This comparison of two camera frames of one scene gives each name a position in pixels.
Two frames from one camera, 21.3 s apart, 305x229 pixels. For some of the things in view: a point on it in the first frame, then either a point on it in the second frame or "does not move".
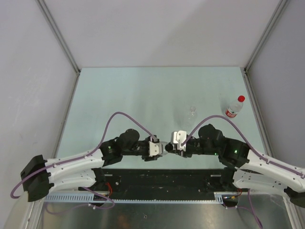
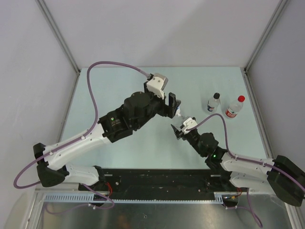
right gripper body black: (191, 148) -> (192, 138)
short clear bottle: (163, 150) -> (213, 104)
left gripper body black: (145, 143) -> (159, 104)
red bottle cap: (241, 98) does not move
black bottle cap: (168, 147) -> (216, 95)
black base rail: (163, 183) does not move
